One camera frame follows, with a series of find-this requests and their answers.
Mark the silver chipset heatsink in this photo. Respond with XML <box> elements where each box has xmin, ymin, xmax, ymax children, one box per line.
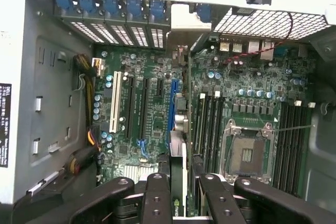
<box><xmin>122</xmin><ymin>163</ymin><xmax>159</xmax><ymax>180</ymax></box>

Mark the CPU socket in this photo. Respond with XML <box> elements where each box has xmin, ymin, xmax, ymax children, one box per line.
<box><xmin>222</xmin><ymin>118</ymin><xmax>277</xmax><ymax>183</ymax></box>

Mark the long black expansion slot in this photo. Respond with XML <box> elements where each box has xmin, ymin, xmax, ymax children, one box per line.
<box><xmin>138</xmin><ymin>77</ymin><xmax>151</xmax><ymax>141</ymax></box>
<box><xmin>125</xmin><ymin>76</ymin><xmax>137</xmax><ymax>140</ymax></box>

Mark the blue expansion slot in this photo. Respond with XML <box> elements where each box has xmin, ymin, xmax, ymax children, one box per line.
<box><xmin>167</xmin><ymin>79</ymin><xmax>181</xmax><ymax>137</ymax></box>

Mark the thin metal locking lever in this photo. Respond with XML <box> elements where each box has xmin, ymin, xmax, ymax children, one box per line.
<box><xmin>270</xmin><ymin>124</ymin><xmax>316</xmax><ymax>133</ymax></box>

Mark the black plastic shroud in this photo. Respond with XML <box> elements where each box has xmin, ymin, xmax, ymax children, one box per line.
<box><xmin>12</xmin><ymin>174</ymin><xmax>116</xmax><ymax>224</ymax></box>

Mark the white expansion slot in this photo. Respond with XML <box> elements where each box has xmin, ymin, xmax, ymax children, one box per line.
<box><xmin>109</xmin><ymin>71</ymin><xmax>123</xmax><ymax>134</ymax></box>

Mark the short black expansion slot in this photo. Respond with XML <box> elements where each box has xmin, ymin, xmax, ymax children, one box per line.
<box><xmin>156</xmin><ymin>79</ymin><xmax>164</xmax><ymax>98</ymax></box>

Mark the green motherboard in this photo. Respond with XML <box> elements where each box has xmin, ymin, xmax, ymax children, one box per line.
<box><xmin>93</xmin><ymin>32</ymin><xmax>316</xmax><ymax>198</ymax></box>

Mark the perforated slot cover plate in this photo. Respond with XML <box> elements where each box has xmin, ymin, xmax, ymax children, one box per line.
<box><xmin>104</xmin><ymin>19</ymin><xmax>137</xmax><ymax>48</ymax></box>
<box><xmin>125</xmin><ymin>20</ymin><xmax>152</xmax><ymax>49</ymax></box>
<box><xmin>61</xmin><ymin>16</ymin><xmax>102</xmax><ymax>44</ymax></box>
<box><xmin>148</xmin><ymin>22</ymin><xmax>170</xmax><ymax>49</ymax></box>
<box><xmin>83</xmin><ymin>18</ymin><xmax>120</xmax><ymax>46</ymax></box>

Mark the blue slot retention clip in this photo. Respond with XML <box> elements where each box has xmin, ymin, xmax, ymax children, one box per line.
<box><xmin>195</xmin><ymin>3</ymin><xmax>211</xmax><ymax>23</ymax></box>
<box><xmin>78</xmin><ymin>0</ymin><xmax>97</xmax><ymax>14</ymax></box>
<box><xmin>150</xmin><ymin>0</ymin><xmax>167</xmax><ymax>17</ymax></box>
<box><xmin>126</xmin><ymin>0</ymin><xmax>144</xmax><ymax>16</ymax></box>
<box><xmin>102</xmin><ymin>0</ymin><xmax>122</xmax><ymax>15</ymax></box>
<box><xmin>54</xmin><ymin>0</ymin><xmax>74</xmax><ymax>12</ymax></box>

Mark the thin blue data wire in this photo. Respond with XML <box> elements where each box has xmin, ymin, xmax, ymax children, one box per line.
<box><xmin>136</xmin><ymin>138</ymin><xmax>148</xmax><ymax>159</ymax></box>

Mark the black sleeved power wire bundle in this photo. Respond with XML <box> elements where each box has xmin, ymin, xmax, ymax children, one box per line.
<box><xmin>62</xmin><ymin>127</ymin><xmax>102</xmax><ymax>176</ymax></box>

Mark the yellow black power wire bundle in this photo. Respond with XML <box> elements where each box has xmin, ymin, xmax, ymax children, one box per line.
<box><xmin>73</xmin><ymin>54</ymin><xmax>97</xmax><ymax>130</ymax></box>

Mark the red black twisted wire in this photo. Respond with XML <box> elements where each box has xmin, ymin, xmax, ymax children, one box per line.
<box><xmin>222</xmin><ymin>10</ymin><xmax>294</xmax><ymax>65</ymax></box>

